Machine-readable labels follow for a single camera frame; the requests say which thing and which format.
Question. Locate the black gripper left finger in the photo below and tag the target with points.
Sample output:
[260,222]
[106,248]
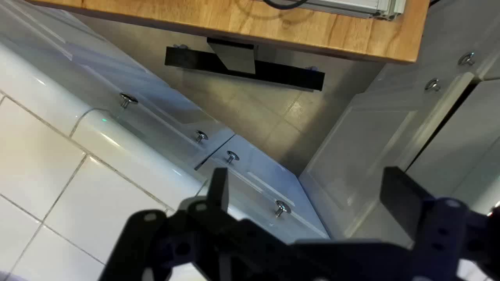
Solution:
[217,194]

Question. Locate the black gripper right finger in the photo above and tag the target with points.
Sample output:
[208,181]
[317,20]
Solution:
[406,201]

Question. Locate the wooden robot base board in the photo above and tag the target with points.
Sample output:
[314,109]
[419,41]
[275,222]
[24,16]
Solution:
[252,20]

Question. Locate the black bracket under board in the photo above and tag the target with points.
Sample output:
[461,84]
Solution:
[239,59]

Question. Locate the white lower cabinet drawers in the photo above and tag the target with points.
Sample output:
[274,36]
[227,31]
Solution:
[86,87]

